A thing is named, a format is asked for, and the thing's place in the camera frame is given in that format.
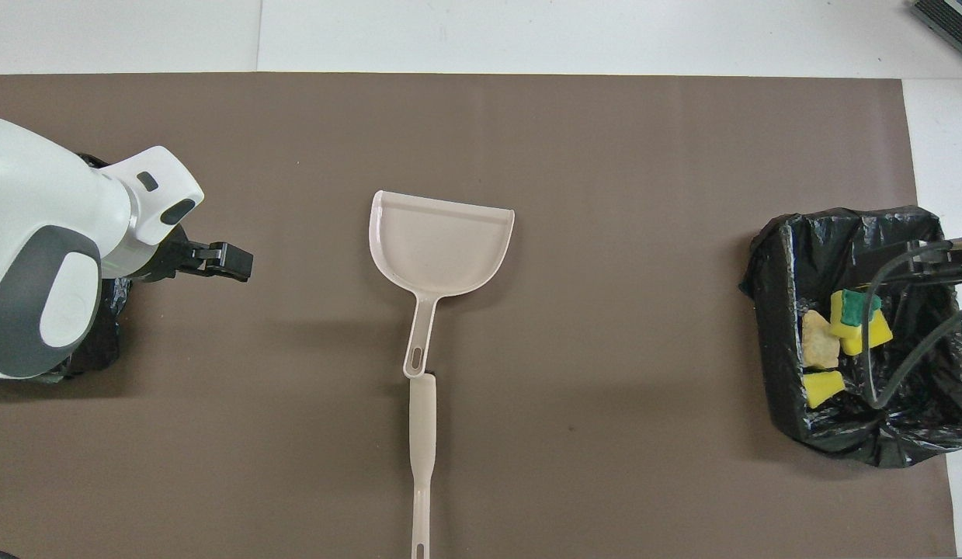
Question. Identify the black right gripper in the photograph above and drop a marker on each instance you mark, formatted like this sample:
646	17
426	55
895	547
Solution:
946	260

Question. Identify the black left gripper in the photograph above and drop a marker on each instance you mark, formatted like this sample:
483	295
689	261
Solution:
170	256

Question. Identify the yellow sponge slice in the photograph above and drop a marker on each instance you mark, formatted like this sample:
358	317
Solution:
876	332

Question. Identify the large yellow green-backed sponge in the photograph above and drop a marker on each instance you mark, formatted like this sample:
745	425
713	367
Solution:
852	310

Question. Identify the tan sponge chunk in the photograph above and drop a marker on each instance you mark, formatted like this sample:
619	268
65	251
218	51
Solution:
821	345

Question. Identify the small yellow sponge wedge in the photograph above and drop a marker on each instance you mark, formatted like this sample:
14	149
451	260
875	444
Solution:
824	388

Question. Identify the beige plastic dustpan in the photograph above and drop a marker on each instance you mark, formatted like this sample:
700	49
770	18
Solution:
438	241

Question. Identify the beige hand brush black bristles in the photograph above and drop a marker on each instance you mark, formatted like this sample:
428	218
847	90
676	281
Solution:
422	419

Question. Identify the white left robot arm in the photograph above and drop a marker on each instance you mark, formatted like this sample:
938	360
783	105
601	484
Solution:
53	233

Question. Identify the black bag-lined trash bin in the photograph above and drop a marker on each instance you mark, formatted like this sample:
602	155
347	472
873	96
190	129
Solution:
807	256

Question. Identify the black bag-lined bin pink tag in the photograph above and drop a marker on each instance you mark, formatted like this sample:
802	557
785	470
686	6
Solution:
100	341

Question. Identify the grey device corner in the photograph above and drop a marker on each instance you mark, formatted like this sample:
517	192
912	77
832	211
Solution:
954	19

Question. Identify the brown table mat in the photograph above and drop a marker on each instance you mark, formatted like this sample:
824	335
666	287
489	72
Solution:
605	155

